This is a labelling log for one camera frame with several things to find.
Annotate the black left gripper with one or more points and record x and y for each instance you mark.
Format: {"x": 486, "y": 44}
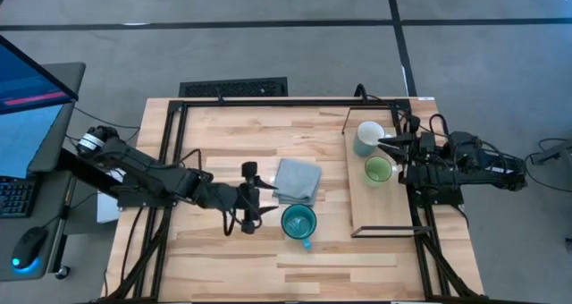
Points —
{"x": 249, "y": 196}

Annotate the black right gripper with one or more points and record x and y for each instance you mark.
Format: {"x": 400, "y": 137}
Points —
{"x": 415, "y": 152}

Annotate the green mug with brown rim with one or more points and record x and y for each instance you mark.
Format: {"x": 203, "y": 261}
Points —
{"x": 378, "y": 169}

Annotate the white mug with teal outside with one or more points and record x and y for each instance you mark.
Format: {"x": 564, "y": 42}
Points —
{"x": 368, "y": 133}

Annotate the large teal mug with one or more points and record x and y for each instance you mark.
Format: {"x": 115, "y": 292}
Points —
{"x": 298, "y": 221}

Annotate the white box under arm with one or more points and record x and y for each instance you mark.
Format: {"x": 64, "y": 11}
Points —
{"x": 107, "y": 201}

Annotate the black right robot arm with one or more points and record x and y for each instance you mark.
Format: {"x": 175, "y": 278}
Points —
{"x": 482, "y": 165}

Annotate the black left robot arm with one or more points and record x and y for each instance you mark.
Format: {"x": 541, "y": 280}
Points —
{"x": 134, "y": 163}

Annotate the wooden shelf with black brackets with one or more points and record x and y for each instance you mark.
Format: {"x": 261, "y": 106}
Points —
{"x": 375, "y": 205}

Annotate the folded grey cloth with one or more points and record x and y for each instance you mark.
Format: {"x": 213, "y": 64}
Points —
{"x": 297, "y": 181}

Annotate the black floor vent grille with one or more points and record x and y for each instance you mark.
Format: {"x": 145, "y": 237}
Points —
{"x": 232, "y": 87}

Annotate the grey side desk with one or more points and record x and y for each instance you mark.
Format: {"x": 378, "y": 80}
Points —
{"x": 67, "y": 116}

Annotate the black computer mouse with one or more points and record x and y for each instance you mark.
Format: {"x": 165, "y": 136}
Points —
{"x": 29, "y": 246}

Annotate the black keyboard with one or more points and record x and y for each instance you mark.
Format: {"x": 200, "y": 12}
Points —
{"x": 15, "y": 196}

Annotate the computer monitor with blue screen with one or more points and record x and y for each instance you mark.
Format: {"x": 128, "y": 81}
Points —
{"x": 22, "y": 85}

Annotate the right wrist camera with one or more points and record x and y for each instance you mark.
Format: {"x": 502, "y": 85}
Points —
{"x": 427, "y": 143}

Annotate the black aluminium table frame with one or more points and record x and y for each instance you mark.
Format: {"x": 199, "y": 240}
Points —
{"x": 268, "y": 103}

